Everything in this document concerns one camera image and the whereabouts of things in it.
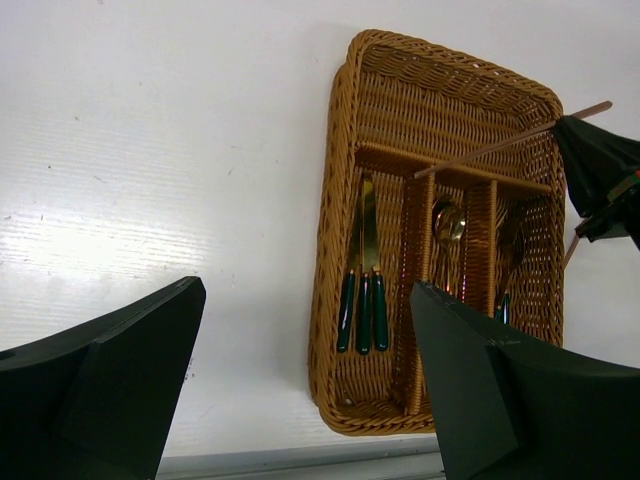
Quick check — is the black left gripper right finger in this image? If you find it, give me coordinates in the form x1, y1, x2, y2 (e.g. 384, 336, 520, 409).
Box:
410, 282, 639, 479

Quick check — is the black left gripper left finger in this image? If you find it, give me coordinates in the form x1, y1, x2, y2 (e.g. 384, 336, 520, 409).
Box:
1, 276, 206, 479

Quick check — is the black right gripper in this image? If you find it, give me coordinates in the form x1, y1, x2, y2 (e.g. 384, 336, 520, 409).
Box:
552, 116, 639, 248

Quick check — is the gold spoon pile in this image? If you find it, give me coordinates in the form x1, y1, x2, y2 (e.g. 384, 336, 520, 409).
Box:
495, 207, 524, 323

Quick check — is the gold spoon green handle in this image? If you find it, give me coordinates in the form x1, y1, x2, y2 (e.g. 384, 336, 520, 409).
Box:
432, 194, 466, 294

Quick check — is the gold knife pile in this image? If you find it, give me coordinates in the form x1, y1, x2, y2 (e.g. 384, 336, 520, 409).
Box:
362, 176, 390, 352

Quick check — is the gold knife green handle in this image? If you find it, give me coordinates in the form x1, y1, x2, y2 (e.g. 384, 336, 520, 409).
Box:
336, 215, 362, 353
356, 176, 371, 355

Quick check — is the brown wicker cutlery tray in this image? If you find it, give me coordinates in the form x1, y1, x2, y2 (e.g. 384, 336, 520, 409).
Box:
308, 30, 565, 436

